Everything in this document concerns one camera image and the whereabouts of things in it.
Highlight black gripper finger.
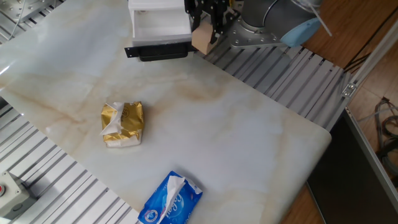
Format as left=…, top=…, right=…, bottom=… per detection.
left=185, top=0, right=206, bottom=32
left=206, top=0, right=237, bottom=44

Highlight light wooden cube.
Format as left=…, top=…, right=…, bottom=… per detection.
left=191, top=17, right=218, bottom=56

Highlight white drawer with black handle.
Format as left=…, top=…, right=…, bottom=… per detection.
left=124, top=7, right=200, bottom=62

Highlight gold tissue pack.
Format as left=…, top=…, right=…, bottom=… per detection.
left=99, top=101, right=145, bottom=148

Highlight perforated metal plate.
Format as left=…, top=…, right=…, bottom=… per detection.
left=0, top=0, right=60, bottom=24

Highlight blue tissue pack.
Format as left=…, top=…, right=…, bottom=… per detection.
left=137, top=170, right=203, bottom=224

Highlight black side panel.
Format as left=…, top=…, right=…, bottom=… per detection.
left=306, top=108, right=398, bottom=224

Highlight grey emergency stop box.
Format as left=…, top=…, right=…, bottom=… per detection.
left=0, top=170, right=30, bottom=218

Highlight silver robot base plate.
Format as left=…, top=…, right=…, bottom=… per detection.
left=222, top=6, right=289, bottom=49

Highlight black floor cables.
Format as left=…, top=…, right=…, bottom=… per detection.
left=343, top=7, right=398, bottom=71

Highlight aluminium bar with corner bracket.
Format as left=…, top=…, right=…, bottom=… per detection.
left=341, top=21, right=398, bottom=98

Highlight aluminium frame bar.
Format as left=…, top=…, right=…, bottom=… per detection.
left=345, top=105, right=398, bottom=203

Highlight grey cable bundle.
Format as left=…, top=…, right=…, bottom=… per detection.
left=373, top=96, right=398, bottom=178

